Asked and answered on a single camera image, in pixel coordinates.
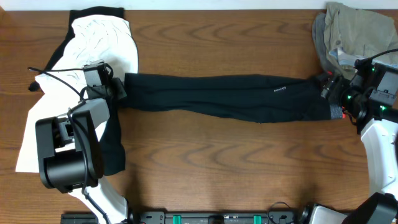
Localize black leggings grey red waistband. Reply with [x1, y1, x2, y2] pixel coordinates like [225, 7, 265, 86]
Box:
[120, 73, 343, 123]

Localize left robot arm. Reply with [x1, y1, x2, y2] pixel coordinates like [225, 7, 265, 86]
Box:
[35, 60, 134, 223]

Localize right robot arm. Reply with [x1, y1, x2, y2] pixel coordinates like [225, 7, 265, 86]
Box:
[297, 58, 397, 224]

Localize white t-shirt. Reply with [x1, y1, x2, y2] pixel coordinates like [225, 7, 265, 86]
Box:
[16, 14, 139, 173]

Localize khaki folded shorts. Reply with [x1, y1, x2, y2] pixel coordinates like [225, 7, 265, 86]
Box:
[324, 2, 397, 80]

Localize grey folded garment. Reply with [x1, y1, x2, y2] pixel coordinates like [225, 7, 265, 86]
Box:
[312, 13, 337, 74]

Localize black garment under pile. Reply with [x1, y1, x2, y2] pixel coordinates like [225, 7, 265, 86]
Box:
[44, 6, 126, 176]

